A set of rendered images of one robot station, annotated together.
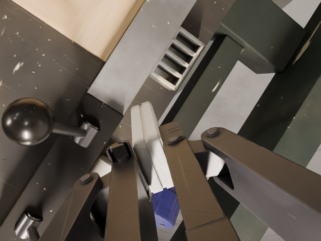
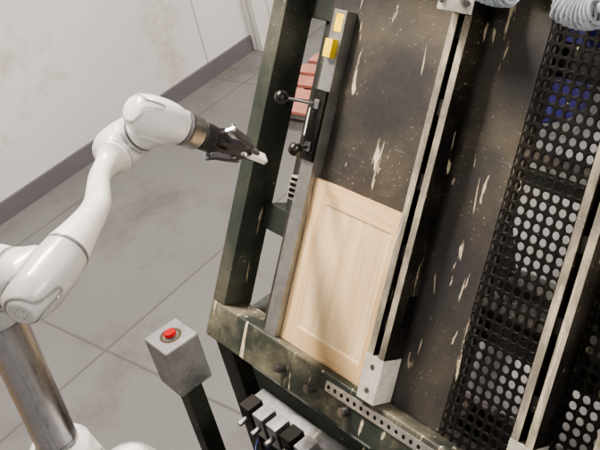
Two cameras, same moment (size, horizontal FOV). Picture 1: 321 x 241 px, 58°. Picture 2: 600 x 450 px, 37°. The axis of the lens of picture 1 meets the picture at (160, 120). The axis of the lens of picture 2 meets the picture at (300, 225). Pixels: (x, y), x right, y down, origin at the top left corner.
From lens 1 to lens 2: 2.27 m
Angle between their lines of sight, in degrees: 34
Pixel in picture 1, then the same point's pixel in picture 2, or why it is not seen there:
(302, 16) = not seen: hidden behind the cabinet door
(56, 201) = (312, 116)
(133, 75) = (302, 174)
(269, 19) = (277, 225)
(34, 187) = (318, 119)
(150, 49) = (299, 187)
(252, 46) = (280, 210)
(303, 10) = not seen: hidden behind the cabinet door
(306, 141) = (244, 170)
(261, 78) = not seen: hidden behind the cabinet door
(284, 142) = (250, 166)
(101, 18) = (320, 194)
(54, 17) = (332, 188)
